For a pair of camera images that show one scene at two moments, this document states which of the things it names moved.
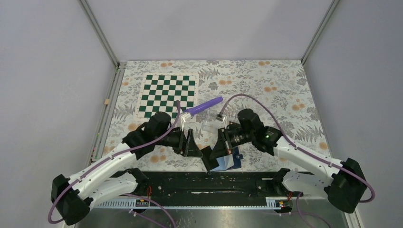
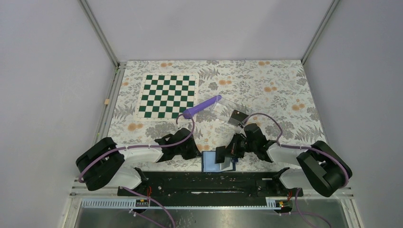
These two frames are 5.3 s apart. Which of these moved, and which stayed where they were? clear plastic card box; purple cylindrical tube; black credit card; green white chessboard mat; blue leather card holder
Moved: black credit card; blue leather card holder; clear plastic card box
Stayed: purple cylindrical tube; green white chessboard mat
